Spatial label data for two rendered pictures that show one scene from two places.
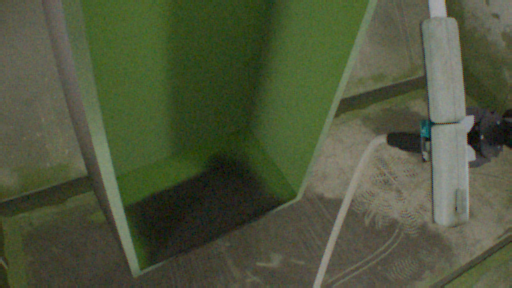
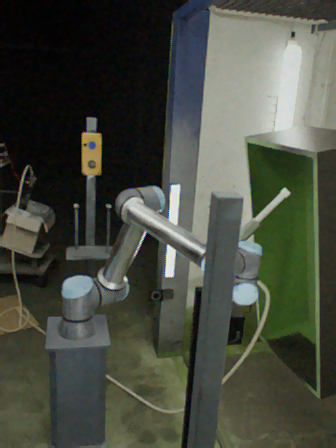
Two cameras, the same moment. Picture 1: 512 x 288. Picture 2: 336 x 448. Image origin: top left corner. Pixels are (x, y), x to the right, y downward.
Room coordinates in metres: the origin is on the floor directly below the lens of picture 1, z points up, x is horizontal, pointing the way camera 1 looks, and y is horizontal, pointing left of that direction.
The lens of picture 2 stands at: (0.71, -2.03, 1.81)
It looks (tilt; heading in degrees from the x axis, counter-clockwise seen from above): 18 degrees down; 106
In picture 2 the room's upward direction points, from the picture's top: 4 degrees clockwise
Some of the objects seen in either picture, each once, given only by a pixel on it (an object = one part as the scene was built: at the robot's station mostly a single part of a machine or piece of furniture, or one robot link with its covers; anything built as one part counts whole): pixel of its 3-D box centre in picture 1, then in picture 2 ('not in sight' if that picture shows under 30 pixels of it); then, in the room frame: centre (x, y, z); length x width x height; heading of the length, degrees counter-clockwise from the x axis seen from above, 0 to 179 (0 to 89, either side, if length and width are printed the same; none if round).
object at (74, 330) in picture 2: not in sight; (77, 321); (-0.22, -0.27, 0.69); 0.19 x 0.19 x 0.10
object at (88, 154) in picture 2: not in sight; (91, 154); (-0.53, 0.51, 1.42); 0.12 x 0.06 x 0.26; 29
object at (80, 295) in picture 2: not in sight; (79, 296); (-0.22, -0.26, 0.83); 0.17 x 0.15 x 0.18; 59
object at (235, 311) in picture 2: not in sight; (218, 322); (0.60, -1.21, 1.35); 0.09 x 0.07 x 0.07; 29
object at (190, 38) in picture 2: not in sight; (177, 200); (0.00, 0.70, 1.14); 0.18 x 0.18 x 2.29; 29
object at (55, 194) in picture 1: (262, 130); not in sight; (1.74, 0.01, 0.11); 2.70 x 0.02 x 0.13; 119
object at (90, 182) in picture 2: not in sight; (90, 240); (-0.56, 0.56, 0.82); 0.06 x 0.06 x 1.64; 29
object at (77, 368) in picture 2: not in sight; (77, 383); (-0.22, -0.27, 0.32); 0.31 x 0.31 x 0.64; 29
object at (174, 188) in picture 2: not in sight; (172, 231); (0.00, 0.59, 0.96); 0.06 x 0.02 x 0.63; 29
